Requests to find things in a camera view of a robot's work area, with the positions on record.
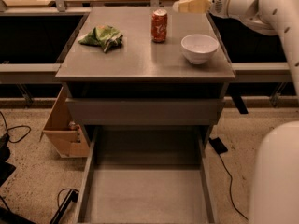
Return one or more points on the red coke can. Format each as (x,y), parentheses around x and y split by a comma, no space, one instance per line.
(159,25)

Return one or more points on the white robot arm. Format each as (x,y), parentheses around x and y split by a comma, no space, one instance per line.
(274,195)

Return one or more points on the grey drawer cabinet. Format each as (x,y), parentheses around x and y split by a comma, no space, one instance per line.
(140,68)

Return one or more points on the closed grey top drawer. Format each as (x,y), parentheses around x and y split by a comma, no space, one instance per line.
(145,111)

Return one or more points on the open grey middle drawer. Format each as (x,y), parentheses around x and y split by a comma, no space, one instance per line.
(147,175)

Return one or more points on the white bowl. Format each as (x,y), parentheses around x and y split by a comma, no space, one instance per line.
(198,49)

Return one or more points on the green chip bag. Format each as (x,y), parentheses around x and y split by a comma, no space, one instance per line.
(104,36)

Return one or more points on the cardboard box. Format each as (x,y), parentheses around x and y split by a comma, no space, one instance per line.
(63,132)

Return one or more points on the black stand with cable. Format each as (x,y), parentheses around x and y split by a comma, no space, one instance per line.
(70,197)

